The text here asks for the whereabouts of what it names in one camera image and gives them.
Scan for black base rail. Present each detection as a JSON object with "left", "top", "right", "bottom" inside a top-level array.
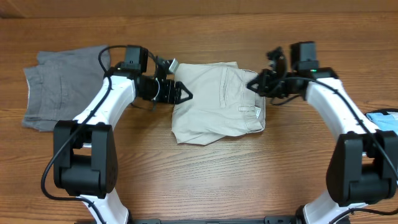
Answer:
[{"left": 74, "top": 215, "right": 352, "bottom": 224}]

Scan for light blue garment pile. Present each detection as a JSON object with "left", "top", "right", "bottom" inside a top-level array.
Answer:
[{"left": 366, "top": 108, "right": 398, "bottom": 133}]

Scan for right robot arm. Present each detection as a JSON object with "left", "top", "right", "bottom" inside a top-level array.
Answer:
[{"left": 246, "top": 41, "right": 397, "bottom": 224}]

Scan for beige shorts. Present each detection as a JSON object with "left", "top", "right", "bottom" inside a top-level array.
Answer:
[{"left": 172, "top": 62, "right": 266, "bottom": 145}]

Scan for folded grey shorts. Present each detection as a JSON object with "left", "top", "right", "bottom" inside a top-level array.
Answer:
[{"left": 22, "top": 45, "right": 107, "bottom": 132}]

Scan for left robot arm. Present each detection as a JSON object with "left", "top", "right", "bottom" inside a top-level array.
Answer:
[{"left": 41, "top": 45, "right": 193, "bottom": 223}]

